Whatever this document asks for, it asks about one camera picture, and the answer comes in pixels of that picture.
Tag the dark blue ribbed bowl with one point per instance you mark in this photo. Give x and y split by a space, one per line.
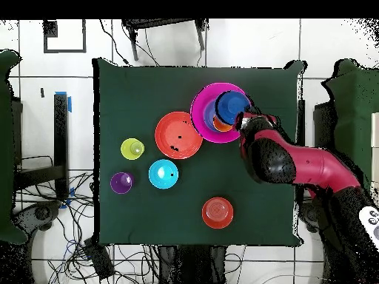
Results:
234 106

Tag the orange plastic cup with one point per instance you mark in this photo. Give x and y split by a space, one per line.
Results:
222 126

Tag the light blue translucent bowl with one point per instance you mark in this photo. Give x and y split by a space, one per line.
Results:
208 117

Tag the large pink plastic bowl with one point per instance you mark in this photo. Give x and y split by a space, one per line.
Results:
198 118

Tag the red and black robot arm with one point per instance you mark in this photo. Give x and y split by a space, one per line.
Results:
319 168

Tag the red-orange shallow bowl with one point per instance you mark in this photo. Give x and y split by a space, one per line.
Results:
168 133

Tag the orange translucent bowl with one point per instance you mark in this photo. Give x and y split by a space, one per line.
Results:
217 213

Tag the cyan ribbed bowl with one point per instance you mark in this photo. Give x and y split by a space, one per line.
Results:
162 177

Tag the dark green table cloth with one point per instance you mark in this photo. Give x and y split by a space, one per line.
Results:
133 103

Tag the yellow plastic cup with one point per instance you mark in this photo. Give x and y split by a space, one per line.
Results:
127 149

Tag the dark green side cloth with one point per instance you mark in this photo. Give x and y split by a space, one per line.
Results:
6 148
355 88

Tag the black metal stool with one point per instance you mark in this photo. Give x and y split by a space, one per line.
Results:
154 23

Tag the purple plastic cup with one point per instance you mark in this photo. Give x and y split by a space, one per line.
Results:
118 183

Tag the white box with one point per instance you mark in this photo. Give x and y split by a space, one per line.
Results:
375 130
375 164

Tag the blue tape strip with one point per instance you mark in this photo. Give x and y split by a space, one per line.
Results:
71 192
70 103

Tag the black floor stand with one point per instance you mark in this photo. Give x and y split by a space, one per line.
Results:
60 133

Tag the black power strip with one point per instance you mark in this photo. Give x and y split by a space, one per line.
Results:
99 260

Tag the black floor device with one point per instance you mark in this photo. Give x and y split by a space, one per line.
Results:
43 213

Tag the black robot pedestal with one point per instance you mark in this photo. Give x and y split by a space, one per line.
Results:
192 266

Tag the black square frame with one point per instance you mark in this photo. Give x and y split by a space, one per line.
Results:
50 29

